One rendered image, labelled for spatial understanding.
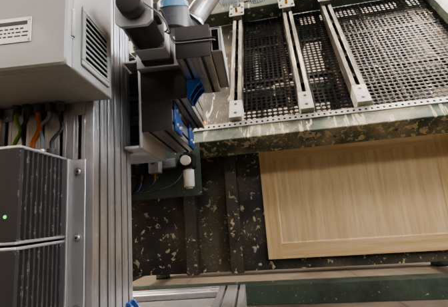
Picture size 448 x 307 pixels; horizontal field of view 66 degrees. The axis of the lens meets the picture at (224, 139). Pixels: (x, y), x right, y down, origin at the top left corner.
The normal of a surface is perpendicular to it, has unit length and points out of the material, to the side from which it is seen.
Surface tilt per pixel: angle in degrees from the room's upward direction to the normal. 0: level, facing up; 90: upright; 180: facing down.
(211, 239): 90
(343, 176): 90
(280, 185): 90
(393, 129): 146
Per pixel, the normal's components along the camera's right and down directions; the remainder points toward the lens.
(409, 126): -0.04, 0.70
